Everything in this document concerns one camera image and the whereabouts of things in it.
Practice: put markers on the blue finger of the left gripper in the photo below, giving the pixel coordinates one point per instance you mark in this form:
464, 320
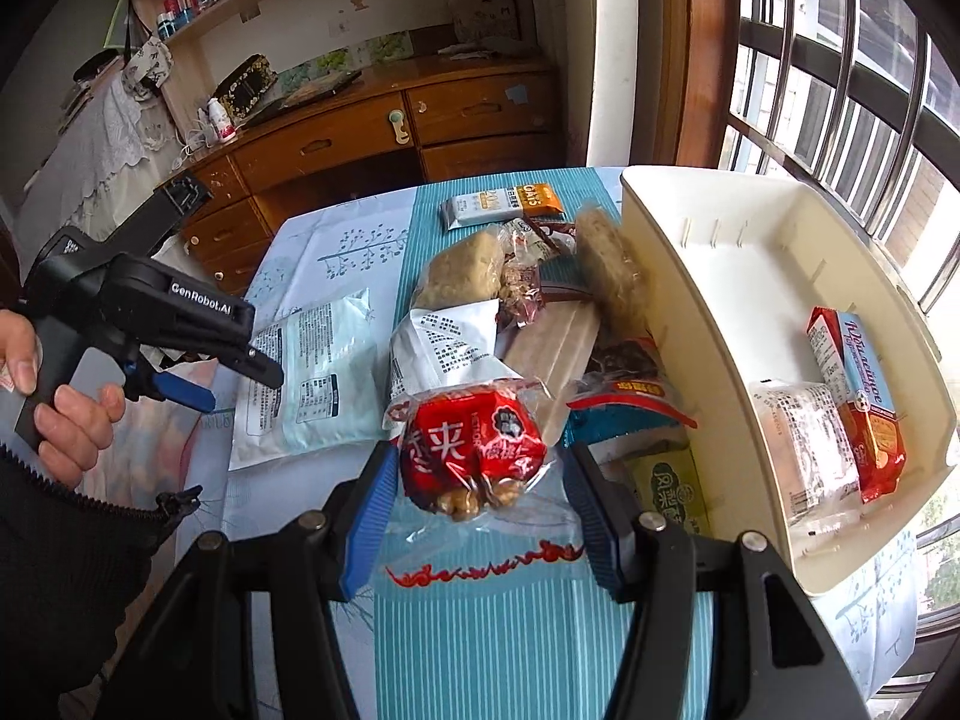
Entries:
141, 380

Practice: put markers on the wooden desk with drawers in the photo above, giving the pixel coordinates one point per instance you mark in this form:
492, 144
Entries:
410, 123

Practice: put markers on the white lace covered furniture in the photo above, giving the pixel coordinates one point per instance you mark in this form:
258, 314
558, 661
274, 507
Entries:
116, 152

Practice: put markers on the brown mixed nut packet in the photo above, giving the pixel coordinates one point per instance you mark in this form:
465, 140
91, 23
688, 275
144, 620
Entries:
527, 245

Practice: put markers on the blue red biscuit box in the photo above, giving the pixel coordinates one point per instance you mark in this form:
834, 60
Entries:
851, 370

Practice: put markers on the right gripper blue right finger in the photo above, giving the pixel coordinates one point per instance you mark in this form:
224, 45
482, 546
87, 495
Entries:
603, 508

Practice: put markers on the black patterned case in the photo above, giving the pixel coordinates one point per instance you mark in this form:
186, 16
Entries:
242, 89

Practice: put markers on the green pastry packet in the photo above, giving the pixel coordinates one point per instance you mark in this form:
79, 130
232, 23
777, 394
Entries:
668, 483

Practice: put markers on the red nut snack bag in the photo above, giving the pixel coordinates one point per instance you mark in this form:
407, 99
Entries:
481, 509

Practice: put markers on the wooden bookshelf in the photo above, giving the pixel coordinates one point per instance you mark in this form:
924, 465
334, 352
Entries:
210, 38

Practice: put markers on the beige rice cracker pack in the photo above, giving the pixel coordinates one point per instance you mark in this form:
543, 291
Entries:
469, 271

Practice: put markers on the beige wafer pack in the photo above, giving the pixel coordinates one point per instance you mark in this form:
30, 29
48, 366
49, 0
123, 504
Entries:
554, 349

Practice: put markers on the black jacket left forearm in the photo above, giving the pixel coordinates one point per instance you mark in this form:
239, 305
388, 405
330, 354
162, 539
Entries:
71, 566

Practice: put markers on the white red bottle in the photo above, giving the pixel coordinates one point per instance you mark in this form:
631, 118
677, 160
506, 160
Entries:
218, 115

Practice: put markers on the blue red snack packet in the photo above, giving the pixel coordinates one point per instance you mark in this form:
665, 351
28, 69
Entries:
623, 391

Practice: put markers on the pale blue snack pouch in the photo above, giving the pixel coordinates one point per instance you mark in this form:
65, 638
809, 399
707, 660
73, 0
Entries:
330, 395

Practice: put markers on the teal white tablecloth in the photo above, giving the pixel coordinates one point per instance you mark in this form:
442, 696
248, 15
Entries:
722, 620

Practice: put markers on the metal window grille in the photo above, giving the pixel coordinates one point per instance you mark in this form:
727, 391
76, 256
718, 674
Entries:
854, 97

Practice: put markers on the white wrapped pastry pack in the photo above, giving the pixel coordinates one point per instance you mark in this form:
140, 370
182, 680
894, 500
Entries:
817, 476

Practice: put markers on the white silver snack bag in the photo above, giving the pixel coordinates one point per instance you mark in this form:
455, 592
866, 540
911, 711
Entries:
445, 348

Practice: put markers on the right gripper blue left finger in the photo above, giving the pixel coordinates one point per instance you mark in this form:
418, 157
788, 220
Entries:
364, 517

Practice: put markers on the orange white oat bar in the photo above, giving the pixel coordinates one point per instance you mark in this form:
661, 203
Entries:
500, 204

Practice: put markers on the person's left hand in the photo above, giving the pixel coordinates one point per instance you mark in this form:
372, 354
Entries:
76, 428

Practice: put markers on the cream plastic storage bin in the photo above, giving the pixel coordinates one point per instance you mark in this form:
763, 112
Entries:
736, 263

